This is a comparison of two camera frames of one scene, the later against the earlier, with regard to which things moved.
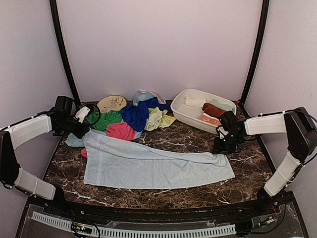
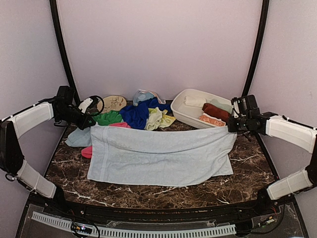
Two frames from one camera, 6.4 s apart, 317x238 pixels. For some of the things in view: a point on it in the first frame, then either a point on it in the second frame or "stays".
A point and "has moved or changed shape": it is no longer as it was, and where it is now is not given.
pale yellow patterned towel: (157, 119) stays
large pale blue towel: (141, 163) has moved or changed shape
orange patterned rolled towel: (210, 119) stays
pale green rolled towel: (214, 102) stays
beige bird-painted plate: (111, 102) stays
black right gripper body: (228, 145) to (243, 126)
